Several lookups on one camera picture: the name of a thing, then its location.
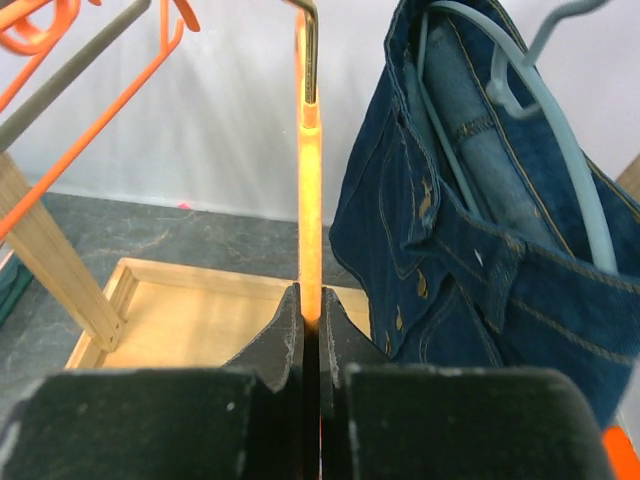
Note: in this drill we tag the teal plastic bin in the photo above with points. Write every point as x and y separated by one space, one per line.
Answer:
15 278

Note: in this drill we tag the orange hanger of white garment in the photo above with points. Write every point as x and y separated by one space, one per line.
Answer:
310 146

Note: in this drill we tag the blue-grey hanger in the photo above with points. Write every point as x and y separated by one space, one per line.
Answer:
507 55

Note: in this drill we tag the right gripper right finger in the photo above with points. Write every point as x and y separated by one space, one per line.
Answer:
382 420

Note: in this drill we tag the wooden clothes rack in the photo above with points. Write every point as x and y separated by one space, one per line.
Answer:
175 310

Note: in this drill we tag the orange hanger of skirt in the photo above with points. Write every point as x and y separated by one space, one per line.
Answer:
23 38

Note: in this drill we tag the blue denim jeans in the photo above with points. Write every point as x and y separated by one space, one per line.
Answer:
434 153

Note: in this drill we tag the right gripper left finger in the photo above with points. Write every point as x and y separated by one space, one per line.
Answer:
243 420

